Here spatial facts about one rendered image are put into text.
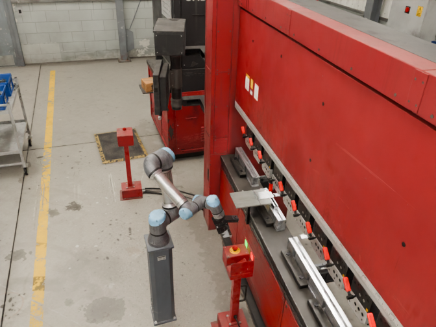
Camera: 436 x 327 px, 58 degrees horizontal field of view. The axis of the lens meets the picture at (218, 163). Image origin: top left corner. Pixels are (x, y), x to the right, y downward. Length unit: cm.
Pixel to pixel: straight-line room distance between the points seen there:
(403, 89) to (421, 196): 36
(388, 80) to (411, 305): 80
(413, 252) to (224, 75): 221
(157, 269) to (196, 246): 107
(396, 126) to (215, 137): 220
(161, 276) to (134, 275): 77
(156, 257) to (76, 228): 164
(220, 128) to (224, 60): 60
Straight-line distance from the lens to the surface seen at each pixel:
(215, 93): 335
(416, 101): 143
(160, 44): 333
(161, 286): 305
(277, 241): 272
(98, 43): 947
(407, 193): 154
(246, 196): 288
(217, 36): 321
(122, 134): 420
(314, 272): 244
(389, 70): 154
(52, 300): 369
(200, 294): 352
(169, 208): 273
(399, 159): 155
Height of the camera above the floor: 267
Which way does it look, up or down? 31 degrees down
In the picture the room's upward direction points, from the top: 2 degrees clockwise
